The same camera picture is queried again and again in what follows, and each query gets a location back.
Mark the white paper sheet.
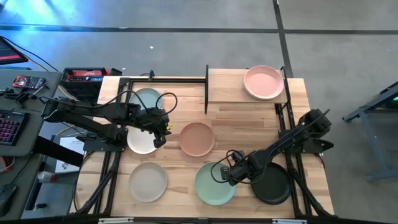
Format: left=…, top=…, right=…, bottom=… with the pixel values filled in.
left=55, top=136, right=88, bottom=174

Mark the white metal bracket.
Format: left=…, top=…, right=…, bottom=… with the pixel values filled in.
left=272, top=218, right=307, bottom=224
left=98, top=217, right=135, bottom=224

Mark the grey desk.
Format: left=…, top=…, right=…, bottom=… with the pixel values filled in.
left=0, top=68, right=63, bottom=220

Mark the black computer monitor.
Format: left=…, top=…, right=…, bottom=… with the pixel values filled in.
left=0, top=35, right=29, bottom=66

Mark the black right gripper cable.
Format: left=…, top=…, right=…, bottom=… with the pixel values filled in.
left=210, top=149, right=268, bottom=187

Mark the beige grey plate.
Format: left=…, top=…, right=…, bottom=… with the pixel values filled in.
left=128, top=161, right=169, bottom=203

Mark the pink plate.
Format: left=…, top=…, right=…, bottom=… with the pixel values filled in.
left=243, top=65, right=285, bottom=101

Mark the light blue plate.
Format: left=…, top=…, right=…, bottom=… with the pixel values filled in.
left=129, top=88, right=165, bottom=114

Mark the black plate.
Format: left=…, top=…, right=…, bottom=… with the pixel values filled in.
left=250, top=161, right=292, bottom=205

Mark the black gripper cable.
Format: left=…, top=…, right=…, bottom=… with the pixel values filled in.
left=93, top=89, right=179, bottom=125
left=210, top=149, right=268, bottom=187

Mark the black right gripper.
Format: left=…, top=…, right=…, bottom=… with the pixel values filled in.
left=220, top=152, right=259, bottom=187

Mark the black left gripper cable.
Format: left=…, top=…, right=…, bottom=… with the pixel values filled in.
left=93, top=89, right=179, bottom=125

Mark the clear plastic bottle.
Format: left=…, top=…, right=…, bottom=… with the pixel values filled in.
left=37, top=170, right=58, bottom=184

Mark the mint green plate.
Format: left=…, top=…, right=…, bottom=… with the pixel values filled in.
left=194, top=161, right=238, bottom=207

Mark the grey metal stand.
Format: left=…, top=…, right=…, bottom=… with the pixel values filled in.
left=341, top=81, right=398, bottom=182

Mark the black backlit keyboard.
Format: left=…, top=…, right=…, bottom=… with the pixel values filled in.
left=0, top=109, right=30, bottom=147

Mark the red black power unit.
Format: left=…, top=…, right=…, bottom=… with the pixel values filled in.
left=60, top=67, right=123, bottom=101

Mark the terracotta plate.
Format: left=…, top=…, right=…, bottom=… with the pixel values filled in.
left=178, top=121, right=216, bottom=157

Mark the cream white plate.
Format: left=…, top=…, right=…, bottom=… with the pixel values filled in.
left=126, top=124, right=159, bottom=155

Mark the black dish rack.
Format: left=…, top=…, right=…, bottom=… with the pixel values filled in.
left=204, top=64, right=289, bottom=114

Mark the red black phone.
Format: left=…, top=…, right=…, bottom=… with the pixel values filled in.
left=12, top=75, right=47, bottom=91

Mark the black computer mouse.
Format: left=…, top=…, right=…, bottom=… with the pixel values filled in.
left=0, top=184, right=18, bottom=217

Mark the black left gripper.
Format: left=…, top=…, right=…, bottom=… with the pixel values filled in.
left=136, top=106, right=171, bottom=149

